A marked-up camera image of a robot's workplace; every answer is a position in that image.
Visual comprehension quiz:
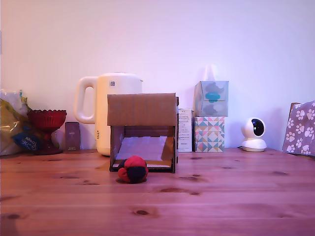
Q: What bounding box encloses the red and black footbag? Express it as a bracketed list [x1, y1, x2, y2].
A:
[117, 155, 149, 184]

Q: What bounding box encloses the cardboard dice tower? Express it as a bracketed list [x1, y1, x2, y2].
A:
[107, 92, 180, 174]

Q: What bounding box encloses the white box with small print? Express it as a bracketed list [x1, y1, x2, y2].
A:
[178, 108, 193, 152]

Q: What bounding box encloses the geometric pattern tissue box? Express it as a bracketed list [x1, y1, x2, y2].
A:
[193, 116, 225, 153]

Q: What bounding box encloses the cream electric kettle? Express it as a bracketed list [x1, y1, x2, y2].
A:
[74, 72, 144, 157]

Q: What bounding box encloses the grey cloud print tissue box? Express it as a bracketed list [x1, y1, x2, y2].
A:
[193, 81, 230, 118]

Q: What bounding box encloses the white tissue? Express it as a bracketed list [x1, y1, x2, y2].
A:
[203, 64, 217, 82]

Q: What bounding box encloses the small dark purple box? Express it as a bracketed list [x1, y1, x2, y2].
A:
[64, 121, 81, 151]

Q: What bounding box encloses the red glass goblet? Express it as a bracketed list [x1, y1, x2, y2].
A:
[27, 109, 67, 155]

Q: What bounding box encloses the grey paw print bag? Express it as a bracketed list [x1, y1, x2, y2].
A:
[282, 100, 315, 157]

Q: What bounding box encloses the small white round camera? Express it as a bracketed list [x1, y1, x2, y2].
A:
[240, 117, 267, 152]

